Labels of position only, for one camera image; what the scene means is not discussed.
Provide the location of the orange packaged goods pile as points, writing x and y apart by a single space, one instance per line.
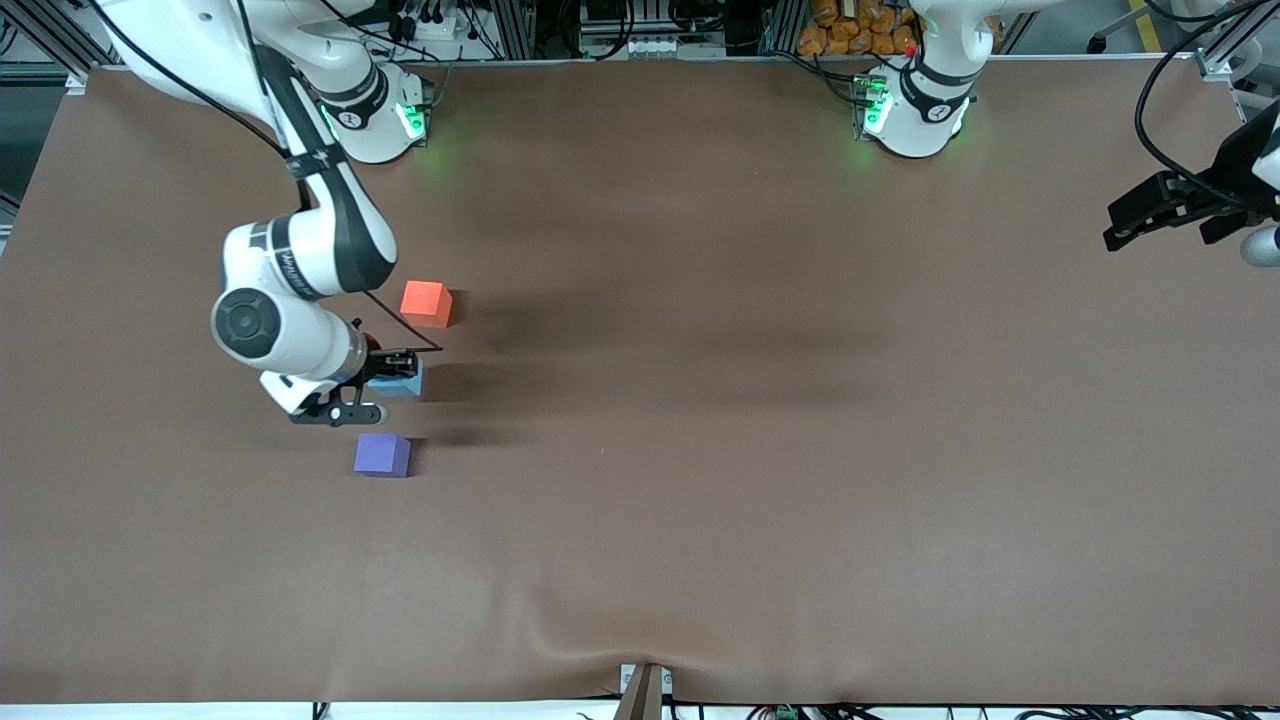
850 30

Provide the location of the purple foam cube block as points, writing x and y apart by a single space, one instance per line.
382 456

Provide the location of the orange foam cube block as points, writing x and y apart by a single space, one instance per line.
424 303

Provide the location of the aluminium frame profile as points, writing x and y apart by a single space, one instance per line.
40 40
1222 66

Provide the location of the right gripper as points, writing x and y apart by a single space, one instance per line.
377 361

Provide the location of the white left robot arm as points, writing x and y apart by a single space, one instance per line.
915 110

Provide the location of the light blue foam cube block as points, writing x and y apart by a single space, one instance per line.
402 388

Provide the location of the white power strip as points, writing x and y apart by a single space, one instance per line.
655 46

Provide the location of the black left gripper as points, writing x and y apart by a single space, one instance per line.
1226 172

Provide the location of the metal table edge bracket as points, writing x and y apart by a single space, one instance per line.
645 695

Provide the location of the brown table cover cloth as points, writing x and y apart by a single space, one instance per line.
700 450

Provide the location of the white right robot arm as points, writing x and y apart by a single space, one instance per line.
300 260

